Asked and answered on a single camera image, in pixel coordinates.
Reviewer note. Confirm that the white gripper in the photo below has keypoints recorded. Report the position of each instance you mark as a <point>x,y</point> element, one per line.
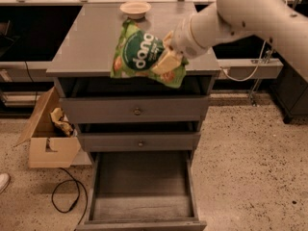
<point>183,39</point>

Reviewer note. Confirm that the green rice chip bag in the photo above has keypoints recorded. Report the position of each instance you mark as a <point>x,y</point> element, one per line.
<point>137,51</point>

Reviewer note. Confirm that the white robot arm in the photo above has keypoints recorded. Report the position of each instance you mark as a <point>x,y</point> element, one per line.
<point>229,20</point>

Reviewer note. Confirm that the grey top drawer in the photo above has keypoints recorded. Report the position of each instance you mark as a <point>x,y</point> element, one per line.
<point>121,109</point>

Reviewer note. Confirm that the grey wooden drawer cabinet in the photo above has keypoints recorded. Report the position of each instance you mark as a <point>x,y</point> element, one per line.
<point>82,66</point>

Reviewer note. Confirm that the grey middle drawer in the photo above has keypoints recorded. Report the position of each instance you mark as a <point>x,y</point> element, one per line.
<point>155,141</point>

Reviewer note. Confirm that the crumpled yellow snack bag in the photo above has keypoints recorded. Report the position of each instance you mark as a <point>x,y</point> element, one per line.
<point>57,117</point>

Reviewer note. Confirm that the grey open bottom drawer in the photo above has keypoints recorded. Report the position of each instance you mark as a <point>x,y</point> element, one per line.
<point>142,191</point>

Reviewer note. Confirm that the beige paper bowl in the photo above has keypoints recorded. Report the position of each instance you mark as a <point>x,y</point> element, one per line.
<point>135,9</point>

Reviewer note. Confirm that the dark grey side cabinet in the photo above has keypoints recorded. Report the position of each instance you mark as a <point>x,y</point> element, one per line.
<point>290,91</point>

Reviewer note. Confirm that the open cardboard box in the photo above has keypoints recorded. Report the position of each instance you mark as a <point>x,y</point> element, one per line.
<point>49,145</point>

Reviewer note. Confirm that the white shoe tip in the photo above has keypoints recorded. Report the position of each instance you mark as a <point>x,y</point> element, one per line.
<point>4,181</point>

